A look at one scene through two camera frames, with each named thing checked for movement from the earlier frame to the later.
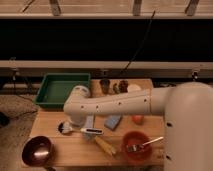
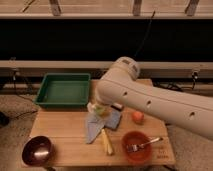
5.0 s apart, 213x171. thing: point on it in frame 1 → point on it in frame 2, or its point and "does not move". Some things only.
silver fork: x=139 y=147 does not move
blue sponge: x=112 y=121 does not move
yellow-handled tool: x=107 y=148 → x=106 y=141
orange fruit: x=138 y=119 does not move
